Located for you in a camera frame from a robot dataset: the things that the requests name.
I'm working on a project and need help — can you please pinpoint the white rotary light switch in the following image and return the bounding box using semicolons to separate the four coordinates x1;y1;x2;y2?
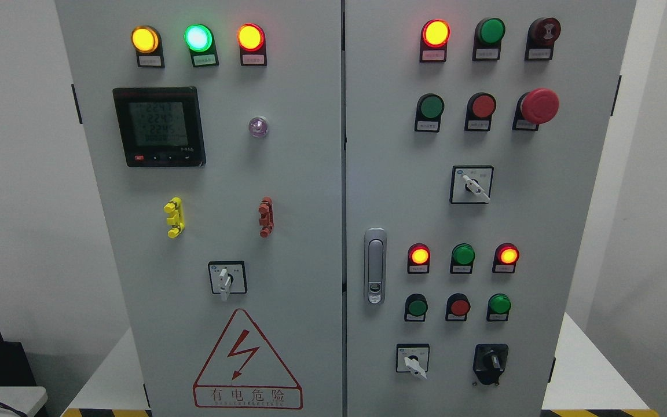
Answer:
207;261;248;302

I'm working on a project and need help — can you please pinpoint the green lit indicator light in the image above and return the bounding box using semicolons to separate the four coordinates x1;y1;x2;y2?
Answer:
184;24;219;68

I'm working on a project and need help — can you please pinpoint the yellow indicator light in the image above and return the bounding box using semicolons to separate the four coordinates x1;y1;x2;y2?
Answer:
131;25;165;68

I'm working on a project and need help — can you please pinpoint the red terminal connector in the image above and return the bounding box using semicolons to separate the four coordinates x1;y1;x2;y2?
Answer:
258;196;274;238

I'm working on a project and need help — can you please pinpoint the small red lit indicator left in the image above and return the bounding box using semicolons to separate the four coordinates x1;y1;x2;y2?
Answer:
407;243;431;274

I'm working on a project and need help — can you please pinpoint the small red lit indicator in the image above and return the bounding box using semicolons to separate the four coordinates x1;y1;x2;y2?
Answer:
407;243;431;274
492;243;521;274

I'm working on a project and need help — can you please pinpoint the clear white indicator lamp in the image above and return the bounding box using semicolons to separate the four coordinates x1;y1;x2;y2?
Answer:
248;116;269;138

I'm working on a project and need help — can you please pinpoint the small green push button left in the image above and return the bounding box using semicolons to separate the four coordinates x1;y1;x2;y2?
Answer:
404;293;428;322

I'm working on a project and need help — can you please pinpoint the small green push button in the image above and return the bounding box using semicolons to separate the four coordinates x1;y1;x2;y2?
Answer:
404;293;428;322
486;293;512;322

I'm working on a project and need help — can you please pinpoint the small green indicator middle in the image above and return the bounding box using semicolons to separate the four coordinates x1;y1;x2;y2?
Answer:
450;243;475;274

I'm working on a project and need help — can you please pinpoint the green push button upper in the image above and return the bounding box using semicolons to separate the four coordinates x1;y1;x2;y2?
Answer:
415;93;445;133

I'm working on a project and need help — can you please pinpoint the left grey cabinet door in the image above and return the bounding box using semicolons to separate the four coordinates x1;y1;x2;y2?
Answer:
56;1;343;416

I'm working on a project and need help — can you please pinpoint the grey cabinet door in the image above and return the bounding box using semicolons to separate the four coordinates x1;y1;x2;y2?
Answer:
345;1;636;416
56;1;343;416

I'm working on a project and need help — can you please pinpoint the small red push button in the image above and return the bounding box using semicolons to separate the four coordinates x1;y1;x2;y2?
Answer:
445;293;471;322

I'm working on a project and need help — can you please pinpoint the yellow terminal connector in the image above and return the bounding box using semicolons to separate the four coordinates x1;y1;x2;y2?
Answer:
163;197;185;239

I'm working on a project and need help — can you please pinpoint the right grey cabinet door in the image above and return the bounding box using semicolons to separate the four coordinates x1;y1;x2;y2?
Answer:
345;1;636;416

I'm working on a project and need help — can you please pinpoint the small red lit indicator right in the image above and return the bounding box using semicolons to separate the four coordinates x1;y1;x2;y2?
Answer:
492;243;521;274

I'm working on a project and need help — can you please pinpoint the red push button upper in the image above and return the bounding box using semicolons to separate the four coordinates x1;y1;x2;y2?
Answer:
465;92;497;131

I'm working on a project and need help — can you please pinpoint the red electric hazard sign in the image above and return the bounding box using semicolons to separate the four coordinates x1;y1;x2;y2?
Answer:
193;309;303;410

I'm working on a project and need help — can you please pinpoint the red lit indicator light left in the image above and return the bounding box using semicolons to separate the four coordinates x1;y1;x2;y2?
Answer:
237;22;267;66

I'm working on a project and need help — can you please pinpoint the small green push button right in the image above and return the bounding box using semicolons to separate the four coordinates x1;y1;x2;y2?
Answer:
486;293;512;322

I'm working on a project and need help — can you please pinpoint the black digital power meter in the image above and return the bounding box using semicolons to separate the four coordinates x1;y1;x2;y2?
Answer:
113;86;206;168

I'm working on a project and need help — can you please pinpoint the red lit indicator top right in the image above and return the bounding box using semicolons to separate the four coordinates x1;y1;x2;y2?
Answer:
419;19;450;63

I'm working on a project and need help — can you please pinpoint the red emergency stop button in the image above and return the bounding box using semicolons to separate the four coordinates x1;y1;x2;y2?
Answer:
512;87;559;131

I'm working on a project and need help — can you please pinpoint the green indicator top right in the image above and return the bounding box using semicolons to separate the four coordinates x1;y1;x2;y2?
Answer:
472;17;506;61

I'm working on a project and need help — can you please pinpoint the dark red buzzer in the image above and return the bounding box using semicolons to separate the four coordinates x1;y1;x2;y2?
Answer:
525;17;561;61

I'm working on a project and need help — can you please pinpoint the white box lower left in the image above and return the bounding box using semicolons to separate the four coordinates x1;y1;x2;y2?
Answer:
0;386;48;416

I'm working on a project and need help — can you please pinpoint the silver door lock handle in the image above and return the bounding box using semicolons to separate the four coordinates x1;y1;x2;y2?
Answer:
364;228;387;305

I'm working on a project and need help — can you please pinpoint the white selector switch upper right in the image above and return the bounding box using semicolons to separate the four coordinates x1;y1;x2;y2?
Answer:
449;164;493;205

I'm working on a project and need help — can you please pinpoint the white selector switch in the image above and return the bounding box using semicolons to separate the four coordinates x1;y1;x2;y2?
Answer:
396;343;430;380
449;164;493;205

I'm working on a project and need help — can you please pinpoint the white selector switch lower right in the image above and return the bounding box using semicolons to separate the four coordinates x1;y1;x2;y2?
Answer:
396;343;430;380

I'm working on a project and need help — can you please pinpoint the black selector switch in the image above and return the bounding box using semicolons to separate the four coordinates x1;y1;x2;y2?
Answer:
472;343;509;386

